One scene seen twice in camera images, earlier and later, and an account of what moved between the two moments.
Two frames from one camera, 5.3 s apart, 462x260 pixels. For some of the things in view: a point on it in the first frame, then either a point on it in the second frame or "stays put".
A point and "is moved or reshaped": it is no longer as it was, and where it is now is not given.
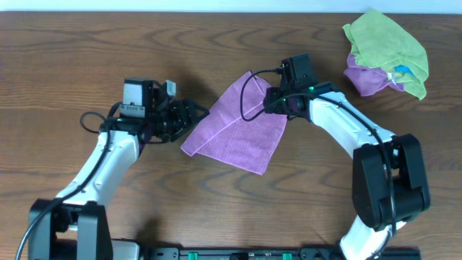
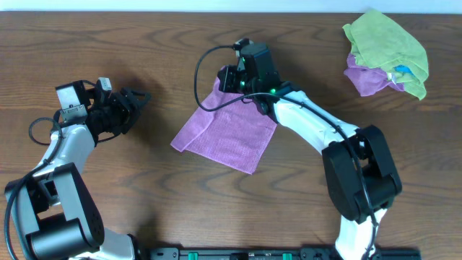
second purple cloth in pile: x=367 y=81 stays put
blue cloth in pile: x=403 y=69 stays put
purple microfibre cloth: x=224 y=136 is moved or reshaped
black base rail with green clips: x=269 y=253 stays put
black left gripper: x=177 y=118 -> x=123 y=107
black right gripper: x=271 y=102 -> x=227 y=83
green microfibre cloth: x=377 y=42 stays put
